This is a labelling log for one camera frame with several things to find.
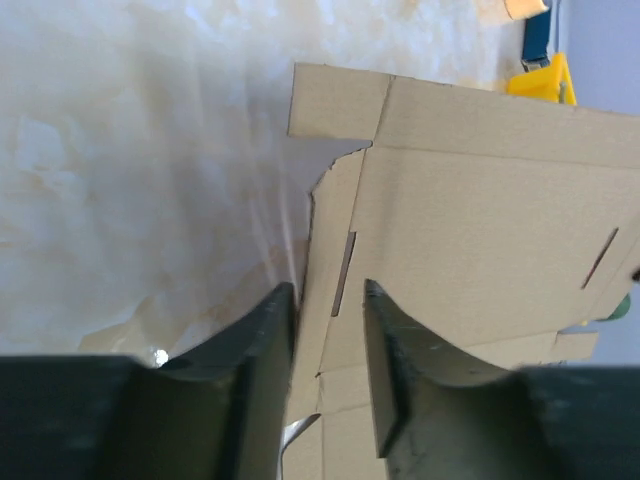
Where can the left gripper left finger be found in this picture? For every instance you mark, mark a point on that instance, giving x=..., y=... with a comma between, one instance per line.
x=214, y=412

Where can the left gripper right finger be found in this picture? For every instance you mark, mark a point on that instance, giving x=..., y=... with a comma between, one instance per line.
x=442, y=413

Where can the brown cardboard box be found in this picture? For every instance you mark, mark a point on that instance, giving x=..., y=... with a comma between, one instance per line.
x=498, y=222

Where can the blue razor retail box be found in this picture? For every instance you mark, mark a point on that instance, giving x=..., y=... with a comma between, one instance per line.
x=535, y=42

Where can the green round melon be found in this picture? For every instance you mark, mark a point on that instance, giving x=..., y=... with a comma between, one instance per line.
x=620, y=311

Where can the yellow plastic bin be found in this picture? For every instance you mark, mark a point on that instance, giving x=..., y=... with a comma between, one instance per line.
x=551, y=83

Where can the yellow masking tape roll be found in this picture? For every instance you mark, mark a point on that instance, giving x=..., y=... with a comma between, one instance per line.
x=524, y=9

